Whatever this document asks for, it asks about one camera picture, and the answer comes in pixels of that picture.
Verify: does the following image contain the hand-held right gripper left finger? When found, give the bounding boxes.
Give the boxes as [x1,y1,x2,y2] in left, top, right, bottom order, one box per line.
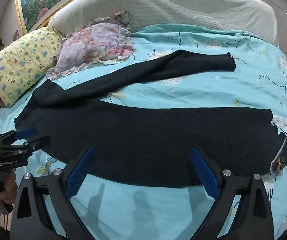
[10,145,95,240]

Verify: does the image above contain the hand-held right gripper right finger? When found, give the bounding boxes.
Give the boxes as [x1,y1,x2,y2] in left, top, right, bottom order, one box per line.
[189,147,275,240]

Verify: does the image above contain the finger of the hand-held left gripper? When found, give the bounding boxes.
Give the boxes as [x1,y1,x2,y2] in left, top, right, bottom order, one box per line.
[0,135,51,155]
[0,127,37,145]

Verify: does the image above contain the dark knit pants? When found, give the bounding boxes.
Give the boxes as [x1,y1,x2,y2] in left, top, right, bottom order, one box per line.
[14,51,287,188]

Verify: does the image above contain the person's left hand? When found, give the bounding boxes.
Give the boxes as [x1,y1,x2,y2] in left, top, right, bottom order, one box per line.
[0,174,18,207]

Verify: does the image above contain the yellow printed pillow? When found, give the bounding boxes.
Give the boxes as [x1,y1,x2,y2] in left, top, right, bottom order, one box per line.
[0,27,62,108]

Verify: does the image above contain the teal floral bed sheet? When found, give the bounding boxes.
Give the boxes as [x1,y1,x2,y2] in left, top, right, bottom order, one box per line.
[0,24,287,240]

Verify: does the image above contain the pink floral ruffled pillow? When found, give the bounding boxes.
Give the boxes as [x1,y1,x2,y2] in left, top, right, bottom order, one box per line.
[46,11,135,80]

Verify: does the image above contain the gold framed floral painting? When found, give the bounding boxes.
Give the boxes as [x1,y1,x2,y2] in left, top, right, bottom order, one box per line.
[15,0,114,35]

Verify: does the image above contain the white covered headboard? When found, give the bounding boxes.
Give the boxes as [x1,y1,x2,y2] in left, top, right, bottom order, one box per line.
[48,0,280,48]

